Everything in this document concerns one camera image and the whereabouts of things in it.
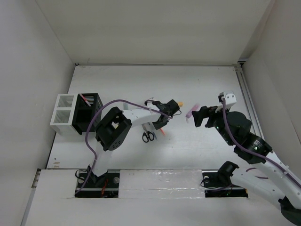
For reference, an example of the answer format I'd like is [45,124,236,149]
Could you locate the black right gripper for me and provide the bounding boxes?
[191,103,235,145]

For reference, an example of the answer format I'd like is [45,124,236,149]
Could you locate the red highlighter pen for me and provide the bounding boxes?
[79,93,91,107]

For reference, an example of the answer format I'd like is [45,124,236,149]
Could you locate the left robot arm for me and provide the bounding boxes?
[85,98,180,187]

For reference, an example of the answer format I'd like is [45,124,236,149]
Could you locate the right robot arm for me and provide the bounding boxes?
[192,106,301,226]

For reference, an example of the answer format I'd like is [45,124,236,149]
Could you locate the pink purple highlighter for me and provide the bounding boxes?
[185,103,200,123]

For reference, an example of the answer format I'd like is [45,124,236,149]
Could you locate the black slotted container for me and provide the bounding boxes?
[72,93,103,135]

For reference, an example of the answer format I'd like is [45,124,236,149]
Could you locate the white slotted container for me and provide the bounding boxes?
[50,94,78,137]

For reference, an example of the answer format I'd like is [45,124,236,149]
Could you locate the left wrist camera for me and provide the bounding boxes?
[144,97,159,106]

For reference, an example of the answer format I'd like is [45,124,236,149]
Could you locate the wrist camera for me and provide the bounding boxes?
[144,97,159,106]
[217,91,237,111]

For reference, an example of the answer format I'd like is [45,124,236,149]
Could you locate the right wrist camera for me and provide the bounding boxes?
[217,91,237,111]

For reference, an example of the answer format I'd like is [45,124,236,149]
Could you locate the black handled scissors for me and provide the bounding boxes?
[142,124,155,143]

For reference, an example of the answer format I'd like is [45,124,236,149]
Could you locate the aluminium rail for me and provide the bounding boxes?
[235,61,273,163]

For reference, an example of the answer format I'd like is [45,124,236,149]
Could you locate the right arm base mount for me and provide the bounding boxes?
[200,161,248,198]

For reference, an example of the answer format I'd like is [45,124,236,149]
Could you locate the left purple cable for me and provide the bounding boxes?
[75,98,174,196]

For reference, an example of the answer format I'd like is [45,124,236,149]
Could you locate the purple cable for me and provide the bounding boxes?
[75,98,174,196]
[221,97,301,186]

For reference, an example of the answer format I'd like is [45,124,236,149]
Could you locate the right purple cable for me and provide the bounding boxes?
[221,97,301,186]

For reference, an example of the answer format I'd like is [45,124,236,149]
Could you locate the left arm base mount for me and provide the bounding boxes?
[75,166,120,198]

